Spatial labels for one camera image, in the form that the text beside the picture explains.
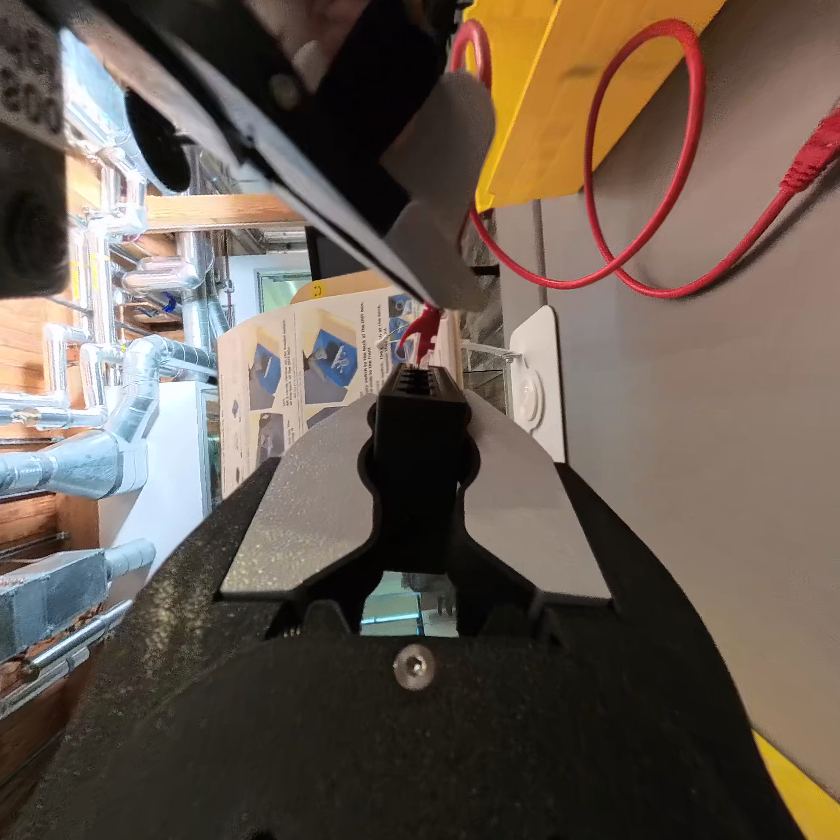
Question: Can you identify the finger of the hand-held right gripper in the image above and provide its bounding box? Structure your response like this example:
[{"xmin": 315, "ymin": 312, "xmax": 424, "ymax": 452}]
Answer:
[{"xmin": 386, "ymin": 196, "xmax": 492, "ymax": 314}]

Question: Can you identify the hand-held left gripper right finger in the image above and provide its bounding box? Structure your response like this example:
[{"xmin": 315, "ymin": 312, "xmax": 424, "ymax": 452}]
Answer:
[{"xmin": 448, "ymin": 390, "xmax": 614, "ymax": 632}]

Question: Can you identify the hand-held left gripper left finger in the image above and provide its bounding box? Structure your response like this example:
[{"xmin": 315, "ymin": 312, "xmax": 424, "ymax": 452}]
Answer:
[{"xmin": 220, "ymin": 395, "xmax": 385, "ymax": 632}]

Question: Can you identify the black network switch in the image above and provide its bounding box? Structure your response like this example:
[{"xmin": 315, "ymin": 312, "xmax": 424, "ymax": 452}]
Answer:
[{"xmin": 373, "ymin": 364, "xmax": 471, "ymax": 574}]

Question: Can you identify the yellow plastic bin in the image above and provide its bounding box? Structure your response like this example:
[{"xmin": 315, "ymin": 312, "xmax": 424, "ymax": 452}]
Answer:
[
  {"xmin": 751, "ymin": 731, "xmax": 840, "ymax": 840},
  {"xmin": 459, "ymin": 0, "xmax": 729, "ymax": 214}
]

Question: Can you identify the red ethernet cable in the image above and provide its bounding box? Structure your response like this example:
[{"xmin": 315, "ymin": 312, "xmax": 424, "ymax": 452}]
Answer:
[{"xmin": 394, "ymin": 18, "xmax": 840, "ymax": 368}]

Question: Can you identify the person's right hand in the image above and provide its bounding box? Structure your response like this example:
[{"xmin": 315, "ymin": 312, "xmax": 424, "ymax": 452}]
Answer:
[{"xmin": 259, "ymin": 0, "xmax": 371, "ymax": 89}]

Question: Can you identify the black framed panel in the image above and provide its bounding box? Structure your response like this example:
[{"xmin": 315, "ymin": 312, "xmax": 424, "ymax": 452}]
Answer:
[{"xmin": 305, "ymin": 226, "xmax": 388, "ymax": 283}]

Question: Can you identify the printed instruction sheet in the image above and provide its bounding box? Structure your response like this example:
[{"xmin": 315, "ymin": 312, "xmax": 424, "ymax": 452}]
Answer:
[{"xmin": 217, "ymin": 285, "xmax": 463, "ymax": 500}]

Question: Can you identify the cluster of silver pipes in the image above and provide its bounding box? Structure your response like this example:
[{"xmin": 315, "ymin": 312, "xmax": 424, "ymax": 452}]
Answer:
[{"xmin": 0, "ymin": 147, "xmax": 221, "ymax": 500}]

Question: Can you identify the grey rectangular duct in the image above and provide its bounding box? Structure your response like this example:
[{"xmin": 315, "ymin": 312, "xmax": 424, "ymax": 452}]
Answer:
[{"xmin": 0, "ymin": 538, "xmax": 158, "ymax": 657}]

